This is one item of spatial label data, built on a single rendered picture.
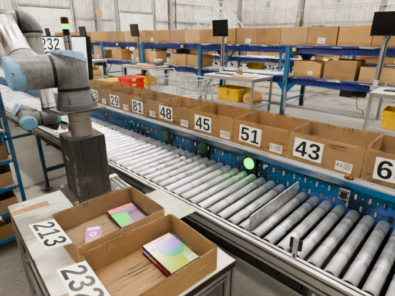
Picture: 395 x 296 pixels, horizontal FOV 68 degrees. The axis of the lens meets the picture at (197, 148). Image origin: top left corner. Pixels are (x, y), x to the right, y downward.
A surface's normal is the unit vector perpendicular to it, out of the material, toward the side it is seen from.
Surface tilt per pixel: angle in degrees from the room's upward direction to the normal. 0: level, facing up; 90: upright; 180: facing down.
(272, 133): 90
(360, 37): 90
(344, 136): 89
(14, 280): 0
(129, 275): 2
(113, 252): 89
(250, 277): 0
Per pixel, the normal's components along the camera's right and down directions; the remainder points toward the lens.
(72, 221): 0.69, 0.24
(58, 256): 0.00, -0.93
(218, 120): -0.69, 0.26
